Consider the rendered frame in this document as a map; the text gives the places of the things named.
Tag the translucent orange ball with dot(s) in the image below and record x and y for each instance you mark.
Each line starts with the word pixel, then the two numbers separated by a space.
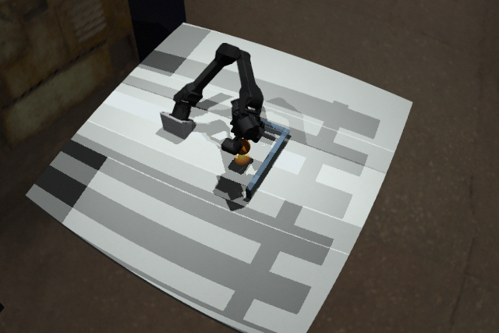
pixel 242 160

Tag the brown and orange ball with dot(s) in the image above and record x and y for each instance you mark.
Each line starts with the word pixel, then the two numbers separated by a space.
pixel 246 147

